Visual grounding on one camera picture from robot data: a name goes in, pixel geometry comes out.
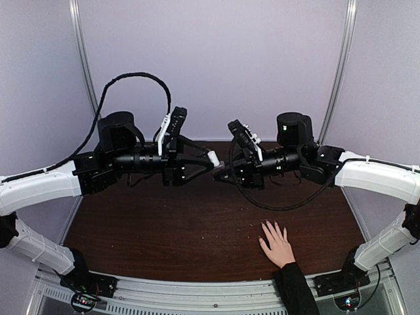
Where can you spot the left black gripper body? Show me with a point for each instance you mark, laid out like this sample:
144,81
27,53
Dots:
169,149

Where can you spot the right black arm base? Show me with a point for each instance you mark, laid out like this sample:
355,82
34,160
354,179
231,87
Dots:
348,278

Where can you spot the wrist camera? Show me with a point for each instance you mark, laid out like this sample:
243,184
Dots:
248,141
170,128

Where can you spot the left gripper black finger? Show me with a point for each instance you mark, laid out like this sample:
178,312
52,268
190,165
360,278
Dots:
203,150
190,168

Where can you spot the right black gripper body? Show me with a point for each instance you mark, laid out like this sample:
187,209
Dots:
255,172

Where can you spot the white nail polish cap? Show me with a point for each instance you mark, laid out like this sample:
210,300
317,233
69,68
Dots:
213,158

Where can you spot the green circuit board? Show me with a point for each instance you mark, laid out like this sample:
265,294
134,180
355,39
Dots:
83,303
347,303

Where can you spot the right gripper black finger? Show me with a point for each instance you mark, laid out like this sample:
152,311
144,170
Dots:
231,177
237,156

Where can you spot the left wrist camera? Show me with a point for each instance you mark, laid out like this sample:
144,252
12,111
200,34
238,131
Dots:
170,128

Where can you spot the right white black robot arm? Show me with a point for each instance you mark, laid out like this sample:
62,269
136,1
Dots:
327,166

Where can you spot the right green circuit board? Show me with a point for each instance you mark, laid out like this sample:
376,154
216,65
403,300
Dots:
347,303

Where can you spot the left green circuit board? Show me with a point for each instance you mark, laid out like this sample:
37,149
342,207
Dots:
83,303

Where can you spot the purple nail polish bottle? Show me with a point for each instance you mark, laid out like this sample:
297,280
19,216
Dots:
219,170

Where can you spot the aluminium front rail frame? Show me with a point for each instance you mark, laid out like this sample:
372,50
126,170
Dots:
142,296

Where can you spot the right aluminium corner post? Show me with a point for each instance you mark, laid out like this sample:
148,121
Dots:
344,52

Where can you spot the aluminium corner post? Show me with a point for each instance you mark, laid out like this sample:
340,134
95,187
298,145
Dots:
344,52
82,52

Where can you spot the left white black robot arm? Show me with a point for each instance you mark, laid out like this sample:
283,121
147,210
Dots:
121,150

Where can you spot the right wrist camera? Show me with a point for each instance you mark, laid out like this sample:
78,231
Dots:
248,141

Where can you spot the black sleeved forearm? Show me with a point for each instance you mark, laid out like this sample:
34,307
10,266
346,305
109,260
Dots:
294,291

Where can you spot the left aluminium corner post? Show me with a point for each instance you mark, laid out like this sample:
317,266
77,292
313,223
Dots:
82,52

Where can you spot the person's bare hand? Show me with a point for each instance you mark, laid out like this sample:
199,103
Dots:
275,244

